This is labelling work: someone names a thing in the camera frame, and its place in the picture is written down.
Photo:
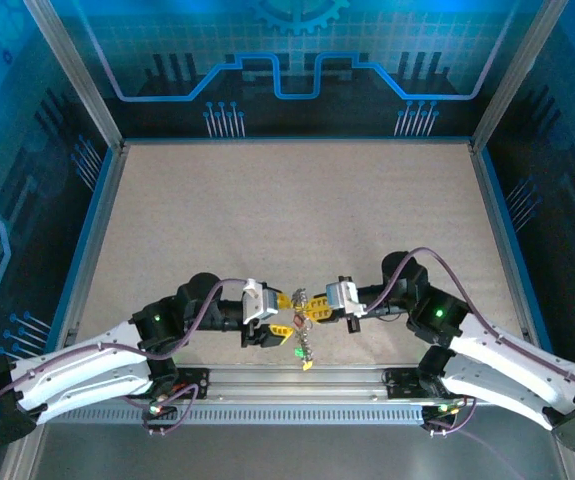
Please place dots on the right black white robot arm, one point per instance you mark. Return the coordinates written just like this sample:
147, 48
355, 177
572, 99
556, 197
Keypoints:
507, 375

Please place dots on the black connector block with LEDs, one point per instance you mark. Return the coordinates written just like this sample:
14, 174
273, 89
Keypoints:
159, 411
439, 414

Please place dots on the blue edged side rail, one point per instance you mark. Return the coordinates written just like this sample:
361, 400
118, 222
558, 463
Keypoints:
507, 250
91, 250

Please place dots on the aluminium frame post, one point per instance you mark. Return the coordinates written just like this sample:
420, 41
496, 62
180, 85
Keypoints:
74, 75
517, 75

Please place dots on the large metal keyring bundle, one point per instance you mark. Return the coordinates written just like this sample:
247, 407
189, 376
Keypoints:
298, 296

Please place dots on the grey metal tray plate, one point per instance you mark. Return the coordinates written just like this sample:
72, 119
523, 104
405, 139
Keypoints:
267, 455

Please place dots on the aluminium table edge rail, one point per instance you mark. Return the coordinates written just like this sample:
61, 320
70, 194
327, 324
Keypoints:
292, 140

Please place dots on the aluminium mounting rail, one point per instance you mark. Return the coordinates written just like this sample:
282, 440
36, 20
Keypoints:
292, 382

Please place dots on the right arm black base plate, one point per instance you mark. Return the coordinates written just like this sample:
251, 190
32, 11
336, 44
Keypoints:
402, 385

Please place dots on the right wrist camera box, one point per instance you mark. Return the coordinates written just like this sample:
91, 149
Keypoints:
344, 297

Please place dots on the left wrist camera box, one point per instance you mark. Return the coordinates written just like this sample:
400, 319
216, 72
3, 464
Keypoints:
257, 302

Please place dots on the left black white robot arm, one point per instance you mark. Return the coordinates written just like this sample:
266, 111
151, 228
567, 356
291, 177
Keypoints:
82, 360

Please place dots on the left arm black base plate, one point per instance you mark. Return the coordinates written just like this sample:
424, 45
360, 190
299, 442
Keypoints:
192, 387

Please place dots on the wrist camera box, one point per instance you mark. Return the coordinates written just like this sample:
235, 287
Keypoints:
257, 302
344, 297

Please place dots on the green plastic key tag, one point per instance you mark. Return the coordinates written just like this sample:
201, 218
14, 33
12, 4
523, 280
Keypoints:
298, 353

